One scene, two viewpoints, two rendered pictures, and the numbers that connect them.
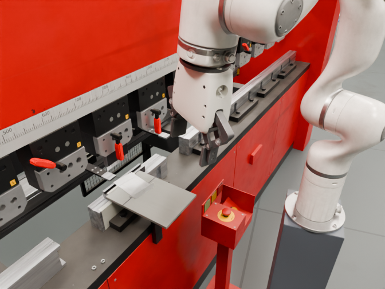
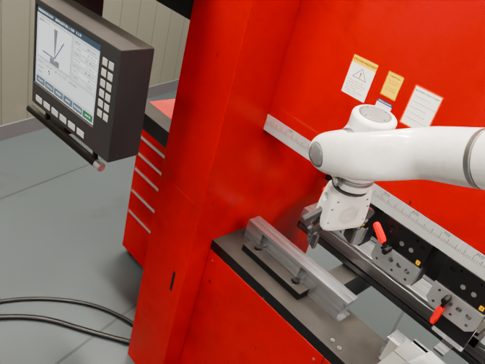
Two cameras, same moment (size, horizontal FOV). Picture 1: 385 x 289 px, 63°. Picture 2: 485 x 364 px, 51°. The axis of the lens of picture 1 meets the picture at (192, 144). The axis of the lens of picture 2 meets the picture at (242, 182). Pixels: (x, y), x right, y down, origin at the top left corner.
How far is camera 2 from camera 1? 1.05 m
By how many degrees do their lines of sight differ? 79
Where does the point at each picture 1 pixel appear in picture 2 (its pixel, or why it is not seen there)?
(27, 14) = not seen: hidden behind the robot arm
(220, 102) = (322, 202)
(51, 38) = not seen: hidden behind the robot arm
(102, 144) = (434, 291)
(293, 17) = (316, 157)
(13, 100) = (405, 183)
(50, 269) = (330, 305)
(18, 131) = (391, 202)
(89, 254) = (348, 340)
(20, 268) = (327, 279)
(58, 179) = (382, 261)
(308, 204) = not seen: outside the picture
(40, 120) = (409, 212)
